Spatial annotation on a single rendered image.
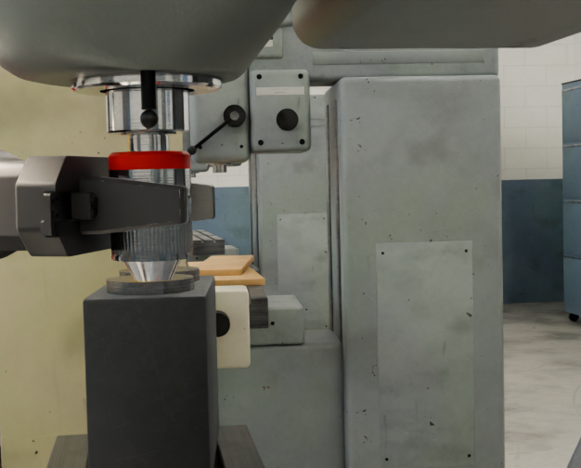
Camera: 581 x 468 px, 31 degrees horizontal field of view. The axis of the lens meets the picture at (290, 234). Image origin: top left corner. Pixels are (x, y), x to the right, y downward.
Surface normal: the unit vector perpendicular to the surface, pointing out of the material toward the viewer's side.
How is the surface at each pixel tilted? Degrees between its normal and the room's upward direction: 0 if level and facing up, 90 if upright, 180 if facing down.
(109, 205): 90
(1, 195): 90
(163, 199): 90
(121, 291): 90
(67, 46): 131
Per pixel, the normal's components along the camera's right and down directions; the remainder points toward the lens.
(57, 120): 0.14, 0.05
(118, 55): 0.13, 0.63
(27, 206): -0.20, 0.06
